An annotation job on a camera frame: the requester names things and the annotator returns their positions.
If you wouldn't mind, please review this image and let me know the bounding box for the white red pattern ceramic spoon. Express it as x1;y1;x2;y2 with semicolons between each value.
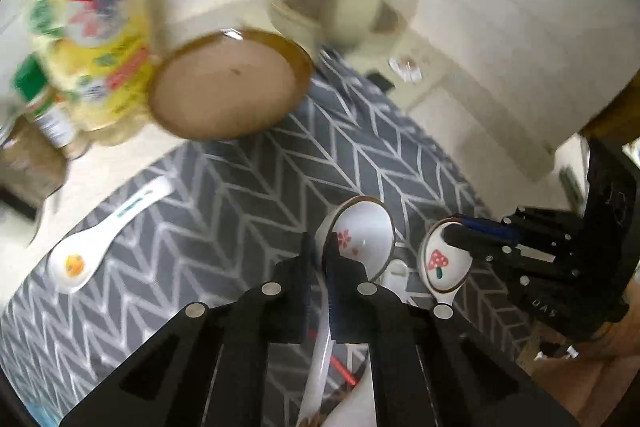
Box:
298;196;395;421

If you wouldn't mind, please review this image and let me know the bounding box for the white mushroom ceramic spoon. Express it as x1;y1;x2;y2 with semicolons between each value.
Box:
418;218;472;320

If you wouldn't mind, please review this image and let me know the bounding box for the white duck ceramic spoon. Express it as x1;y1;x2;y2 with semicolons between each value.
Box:
47;176;175;295

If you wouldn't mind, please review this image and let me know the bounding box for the person's right hand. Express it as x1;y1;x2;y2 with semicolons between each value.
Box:
579;308;639;359

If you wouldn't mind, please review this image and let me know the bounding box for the red chopstick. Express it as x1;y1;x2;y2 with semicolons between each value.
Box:
330;355;358;388

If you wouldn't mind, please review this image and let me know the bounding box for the grey chevron table mat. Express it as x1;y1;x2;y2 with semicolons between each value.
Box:
0;48;539;427

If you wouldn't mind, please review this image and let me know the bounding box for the green electric kettle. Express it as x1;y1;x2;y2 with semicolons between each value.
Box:
270;0;599;180

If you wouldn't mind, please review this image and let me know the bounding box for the glass jar brown spice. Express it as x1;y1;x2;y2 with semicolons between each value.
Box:
1;116;67;208

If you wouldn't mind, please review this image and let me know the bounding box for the green cap spice bottle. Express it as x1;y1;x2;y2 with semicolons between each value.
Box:
12;54;90;160

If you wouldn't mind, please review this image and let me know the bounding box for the yellow OMO detergent bottle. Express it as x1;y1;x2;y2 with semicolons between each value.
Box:
28;0;160;145

